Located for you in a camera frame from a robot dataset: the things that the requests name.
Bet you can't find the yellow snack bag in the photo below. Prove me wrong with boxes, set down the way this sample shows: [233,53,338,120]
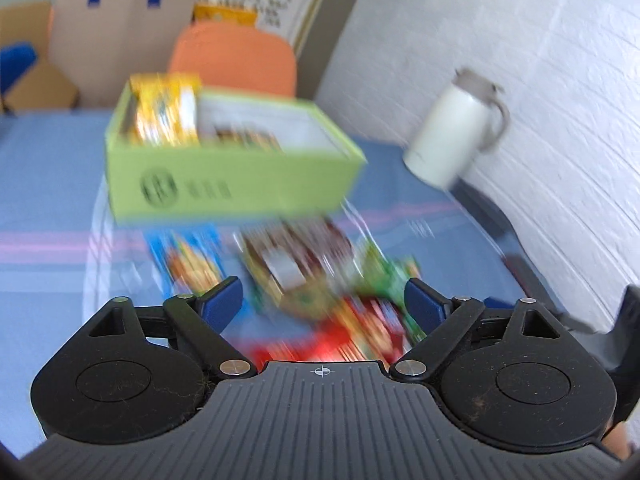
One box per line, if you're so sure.
[129,73,202,146]

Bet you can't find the blue chair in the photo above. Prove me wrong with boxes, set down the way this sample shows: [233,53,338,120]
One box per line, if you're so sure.
[1,41,38,115]

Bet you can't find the brown paper bag blue handles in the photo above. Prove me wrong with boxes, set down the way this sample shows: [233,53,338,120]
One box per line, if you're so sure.
[48,0,195,108]

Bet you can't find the person's left hand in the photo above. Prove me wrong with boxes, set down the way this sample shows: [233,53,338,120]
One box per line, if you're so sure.
[601,422,632,460]

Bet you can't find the orange chair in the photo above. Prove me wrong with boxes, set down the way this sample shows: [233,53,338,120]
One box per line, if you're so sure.
[168,21,297,98]

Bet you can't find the brown cardboard box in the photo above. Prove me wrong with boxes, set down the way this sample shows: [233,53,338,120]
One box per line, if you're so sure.
[1,1,79,114]

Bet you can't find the light green cardboard box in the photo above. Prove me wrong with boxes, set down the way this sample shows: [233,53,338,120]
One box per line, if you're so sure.
[105,88,367,223]

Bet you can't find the white thermos jug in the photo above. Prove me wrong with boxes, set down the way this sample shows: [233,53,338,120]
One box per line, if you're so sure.
[404,67,511,190]

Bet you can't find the dark red date pack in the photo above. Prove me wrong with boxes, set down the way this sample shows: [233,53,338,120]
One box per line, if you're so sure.
[236,217,359,322]

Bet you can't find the blue cookie packet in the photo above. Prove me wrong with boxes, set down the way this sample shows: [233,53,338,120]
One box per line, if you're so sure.
[144,226,227,298]

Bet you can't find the biscuit sticks red pack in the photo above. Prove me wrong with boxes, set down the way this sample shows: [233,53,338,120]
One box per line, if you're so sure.
[215,128,281,151]

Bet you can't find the red chips bag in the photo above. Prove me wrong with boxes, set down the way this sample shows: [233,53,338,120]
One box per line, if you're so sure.
[246,296,425,368]

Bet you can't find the green snack packet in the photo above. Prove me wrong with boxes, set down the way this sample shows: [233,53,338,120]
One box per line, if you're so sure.
[355,240,425,344]

